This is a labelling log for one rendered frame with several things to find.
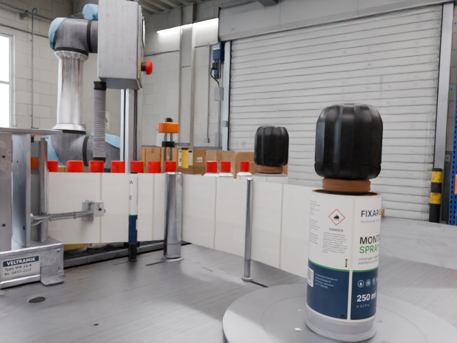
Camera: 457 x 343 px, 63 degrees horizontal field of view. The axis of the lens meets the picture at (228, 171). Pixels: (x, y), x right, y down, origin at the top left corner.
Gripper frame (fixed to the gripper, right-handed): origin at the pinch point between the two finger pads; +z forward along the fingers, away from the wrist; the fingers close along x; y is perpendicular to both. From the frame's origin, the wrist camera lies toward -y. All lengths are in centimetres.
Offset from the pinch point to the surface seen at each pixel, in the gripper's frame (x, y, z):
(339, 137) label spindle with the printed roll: -113, -34, -141
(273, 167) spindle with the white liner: -97, -48, -105
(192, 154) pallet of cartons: 92, -134, 264
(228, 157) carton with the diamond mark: -64, -62, -41
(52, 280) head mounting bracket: -66, -60, -142
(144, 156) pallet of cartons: 154, -134, 244
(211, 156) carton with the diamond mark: -53, -64, -32
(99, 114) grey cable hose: -52, -35, -106
